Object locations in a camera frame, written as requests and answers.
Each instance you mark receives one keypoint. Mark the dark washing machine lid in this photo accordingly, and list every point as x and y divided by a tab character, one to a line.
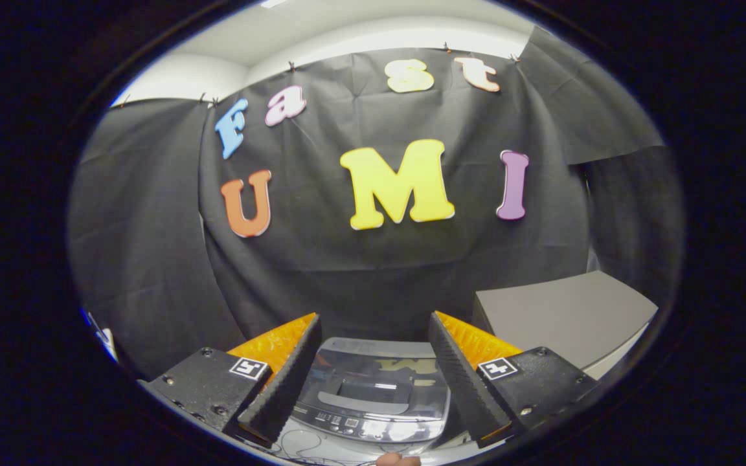
373	369

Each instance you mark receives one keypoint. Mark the black backdrop cloth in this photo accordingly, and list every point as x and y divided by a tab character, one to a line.
379	259

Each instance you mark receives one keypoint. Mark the grey cabinet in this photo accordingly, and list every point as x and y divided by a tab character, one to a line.
561	317

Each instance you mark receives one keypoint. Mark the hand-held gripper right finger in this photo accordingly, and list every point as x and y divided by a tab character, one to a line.
463	382

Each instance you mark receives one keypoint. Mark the grey washing machine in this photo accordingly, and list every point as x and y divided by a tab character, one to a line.
373	430

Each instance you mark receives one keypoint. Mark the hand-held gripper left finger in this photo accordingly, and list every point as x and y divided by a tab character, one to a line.
285	382

